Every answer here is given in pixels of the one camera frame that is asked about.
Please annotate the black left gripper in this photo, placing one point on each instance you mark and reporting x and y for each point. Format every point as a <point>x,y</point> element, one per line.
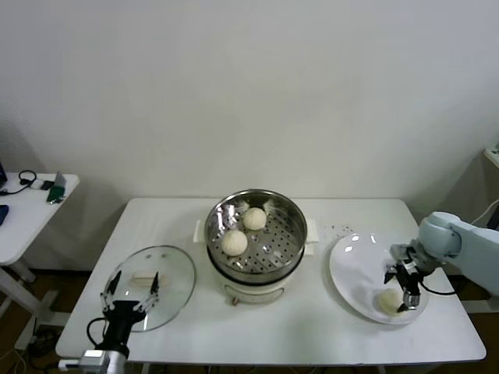
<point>121,323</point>

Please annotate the white desk foot frame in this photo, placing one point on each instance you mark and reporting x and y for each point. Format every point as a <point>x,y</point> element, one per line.
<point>481,307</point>

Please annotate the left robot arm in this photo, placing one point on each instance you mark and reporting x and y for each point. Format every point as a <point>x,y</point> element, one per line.
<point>103,358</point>

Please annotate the green object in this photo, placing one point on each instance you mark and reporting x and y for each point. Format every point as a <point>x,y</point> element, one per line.
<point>55,193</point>

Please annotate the white electric cooker pot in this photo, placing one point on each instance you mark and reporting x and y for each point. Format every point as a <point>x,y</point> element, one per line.
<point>253,290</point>

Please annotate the blue object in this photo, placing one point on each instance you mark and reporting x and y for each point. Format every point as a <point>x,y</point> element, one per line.
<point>3,214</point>

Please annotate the small black device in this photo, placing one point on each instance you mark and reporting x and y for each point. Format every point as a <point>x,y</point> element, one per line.
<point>47,184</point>

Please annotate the white shelf top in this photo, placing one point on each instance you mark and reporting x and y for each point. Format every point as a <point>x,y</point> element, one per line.
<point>492,157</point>

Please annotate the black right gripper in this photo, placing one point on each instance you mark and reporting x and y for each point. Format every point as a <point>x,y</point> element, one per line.
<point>409,278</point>

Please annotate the scattered brown crumbs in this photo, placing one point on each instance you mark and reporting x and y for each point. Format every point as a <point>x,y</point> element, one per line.
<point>332,226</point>

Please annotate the white steamed baozi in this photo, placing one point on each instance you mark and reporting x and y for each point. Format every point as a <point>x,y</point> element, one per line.
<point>255,218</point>
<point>234,242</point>
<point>386,302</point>

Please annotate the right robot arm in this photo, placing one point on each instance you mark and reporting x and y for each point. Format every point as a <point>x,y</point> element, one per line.
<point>468,237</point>

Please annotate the small white device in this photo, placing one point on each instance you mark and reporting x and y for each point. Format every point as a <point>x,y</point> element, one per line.
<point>37,184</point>

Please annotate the white side table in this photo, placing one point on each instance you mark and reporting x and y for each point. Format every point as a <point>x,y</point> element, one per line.
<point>27,226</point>

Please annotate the round glass pot lid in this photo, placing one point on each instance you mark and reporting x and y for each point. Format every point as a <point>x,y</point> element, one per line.
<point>177,280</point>

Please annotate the round white plate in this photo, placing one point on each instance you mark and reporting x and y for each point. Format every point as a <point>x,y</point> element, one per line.
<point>351,265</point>

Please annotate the perforated steel steamer basket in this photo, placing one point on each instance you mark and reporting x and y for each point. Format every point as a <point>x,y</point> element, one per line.
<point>284,222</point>

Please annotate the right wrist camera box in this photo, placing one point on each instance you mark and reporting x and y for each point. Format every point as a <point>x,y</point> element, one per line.
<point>403,252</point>

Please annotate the grey triangular stand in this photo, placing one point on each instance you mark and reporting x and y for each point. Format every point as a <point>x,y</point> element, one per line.
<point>60,179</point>

